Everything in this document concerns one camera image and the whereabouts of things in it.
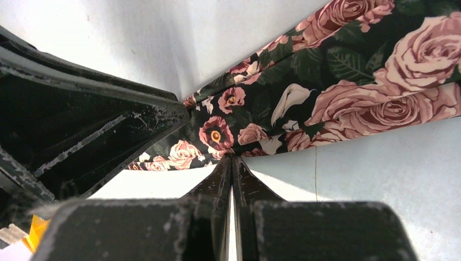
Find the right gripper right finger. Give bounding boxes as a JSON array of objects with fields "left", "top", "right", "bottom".
[{"left": 232, "top": 157, "right": 417, "bottom": 260}]

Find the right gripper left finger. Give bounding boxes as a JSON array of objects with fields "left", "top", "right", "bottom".
[{"left": 32, "top": 155, "right": 233, "bottom": 261}]

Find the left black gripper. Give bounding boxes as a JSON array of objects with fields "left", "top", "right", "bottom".
[{"left": 1, "top": 28, "right": 190, "bottom": 229}]

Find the pink rose floral tie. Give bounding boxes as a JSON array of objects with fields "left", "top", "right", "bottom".
[{"left": 128, "top": 1, "right": 460, "bottom": 171}]

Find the yellow plastic bin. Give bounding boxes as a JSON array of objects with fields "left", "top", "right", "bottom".
[{"left": 21, "top": 214, "right": 50, "bottom": 253}]

